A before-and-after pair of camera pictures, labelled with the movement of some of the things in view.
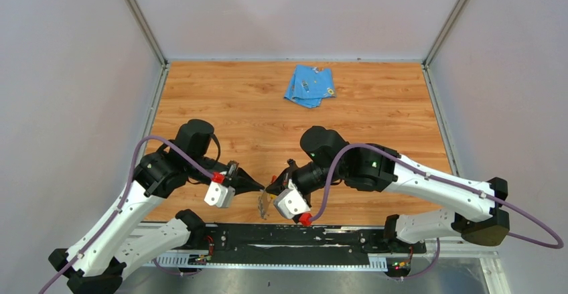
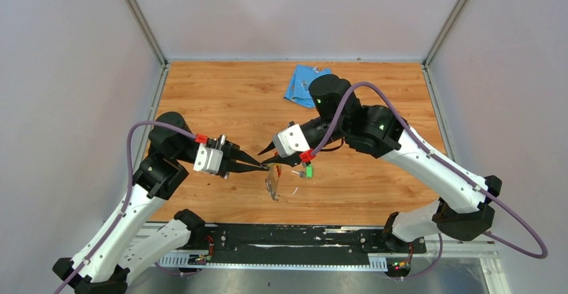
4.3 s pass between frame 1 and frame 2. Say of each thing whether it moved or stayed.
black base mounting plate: stayed
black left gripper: moved
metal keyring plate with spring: moved
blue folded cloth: stayed
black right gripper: moved
